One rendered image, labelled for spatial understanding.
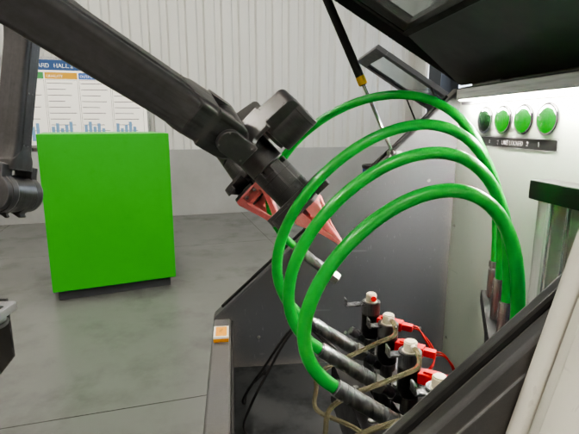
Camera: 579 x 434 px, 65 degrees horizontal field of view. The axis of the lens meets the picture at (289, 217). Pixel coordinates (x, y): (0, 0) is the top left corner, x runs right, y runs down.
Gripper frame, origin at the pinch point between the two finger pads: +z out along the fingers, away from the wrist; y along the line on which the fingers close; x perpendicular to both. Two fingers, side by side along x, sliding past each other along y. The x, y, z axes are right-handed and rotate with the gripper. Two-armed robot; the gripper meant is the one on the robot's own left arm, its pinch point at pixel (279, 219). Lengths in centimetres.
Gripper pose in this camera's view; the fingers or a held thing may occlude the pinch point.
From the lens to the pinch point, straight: 79.9
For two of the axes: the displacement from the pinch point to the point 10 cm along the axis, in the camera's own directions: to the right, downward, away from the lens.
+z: 5.5, 7.5, -3.8
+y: 5.3, 0.5, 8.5
